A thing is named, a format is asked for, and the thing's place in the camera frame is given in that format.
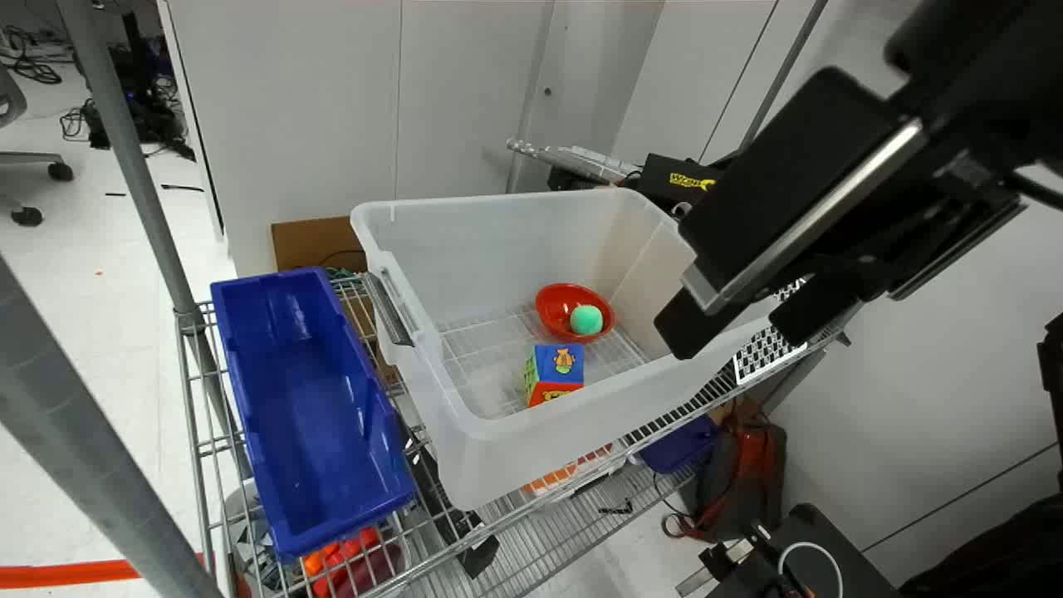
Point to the green ball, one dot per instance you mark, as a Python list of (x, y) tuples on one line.
[(586, 321)]

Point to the red grey backpack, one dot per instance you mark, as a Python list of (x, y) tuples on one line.
[(735, 487)]

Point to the red plastic bowl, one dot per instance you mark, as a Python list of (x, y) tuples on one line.
[(555, 305)]

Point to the grey metal frame pole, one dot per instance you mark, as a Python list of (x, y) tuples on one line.
[(59, 425)]

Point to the orange items in cart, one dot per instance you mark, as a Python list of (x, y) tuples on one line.
[(349, 567)]

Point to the metal wire shelf cart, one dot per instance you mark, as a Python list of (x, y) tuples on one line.
[(498, 549)]

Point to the black camera mount foreground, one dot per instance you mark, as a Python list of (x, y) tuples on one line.
[(848, 194)]

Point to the blue plastic bin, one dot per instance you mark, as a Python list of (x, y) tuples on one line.
[(320, 431)]

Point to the brown cardboard box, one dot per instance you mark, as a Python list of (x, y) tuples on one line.
[(316, 244)]

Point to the black box with yellow logo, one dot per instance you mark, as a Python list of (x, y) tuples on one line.
[(674, 180)]

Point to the clear plastic storage bin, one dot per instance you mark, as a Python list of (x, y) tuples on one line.
[(461, 278)]

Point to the colourful toy cube box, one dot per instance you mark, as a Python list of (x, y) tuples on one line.
[(551, 369)]

